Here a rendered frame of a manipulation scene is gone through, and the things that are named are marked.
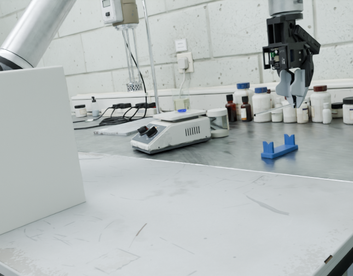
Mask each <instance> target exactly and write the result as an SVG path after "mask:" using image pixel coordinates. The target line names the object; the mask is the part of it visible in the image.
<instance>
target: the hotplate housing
mask: <svg viewBox="0 0 353 276"><path fill-rule="evenodd" d="M150 123H151V124H157V125H163V126H167V127H166V128H165V129H164V130H163V131H162V132H161V133H160V134H159V135H158V136H156V137H155V138H154V139H153V140H152V141H151V142H150V143H149V144H145V143H141V142H138V141H135V140H132V139H131V141H130V142H131V145H132V148H134V149H136V150H139V151H142V152H146V153H149V154H153V153H157V152H161V151H166V150H170V149H173V148H178V147H182V146H187V145H191V144H195V143H199V142H205V141H208V140H211V138H210V136H211V128H210V119H209V118H208V117H204V116H193V117H188V118H182V119H177V120H163V119H160V120H155V121H152V122H150Z"/></svg>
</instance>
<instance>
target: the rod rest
mask: <svg viewBox="0 0 353 276"><path fill-rule="evenodd" d="M284 140H285V144H284V145H281V146H279V147H275V148H274V142H270V143H269V144H268V143H267V142H266V141H263V152H262V153H261V157H262V158H270V159H273V158H276V157H279V156H281V155H283V154H286V153H288V152H291V151H294V150H297V149H298V145H295V136H294V134H292V135H291V136H288V135H287V134H284Z"/></svg>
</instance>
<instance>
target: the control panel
mask: <svg viewBox="0 0 353 276"><path fill-rule="evenodd" d="M152 126H155V127H156V129H157V131H158V132H157V133H156V134H155V135H154V136H153V137H150V138H148V136H147V135H146V134H144V135H142V136H140V133H138V134H137V135H136V136H134V137H133V138H132V140H135V141H138V142H141V143H145V144H149V143H150V142H151V141H152V140H153V139H154V138H155V137H156V136H158V135H159V134H160V133H161V132H162V131H163V130H164V129H165V128H166V127H167V126H163V125H157V124H151V123H149V124H148V125H147V126H146V127H147V128H151V127H152Z"/></svg>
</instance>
